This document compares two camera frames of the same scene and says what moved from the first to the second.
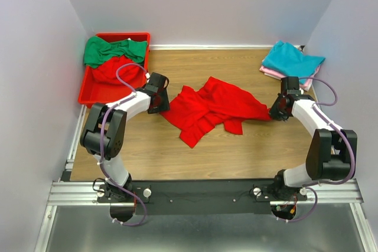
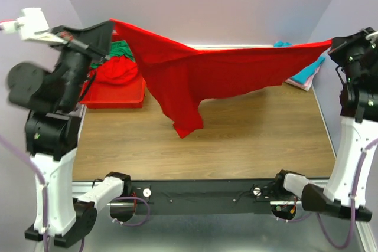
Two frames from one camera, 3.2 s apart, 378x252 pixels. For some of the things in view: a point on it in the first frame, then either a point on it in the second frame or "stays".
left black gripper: [161, 104] → [81, 46]
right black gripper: [276, 111] → [345, 48]
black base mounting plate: [242, 197] stays
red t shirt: [217, 100] → [183, 77]
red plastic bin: [96, 92] stays
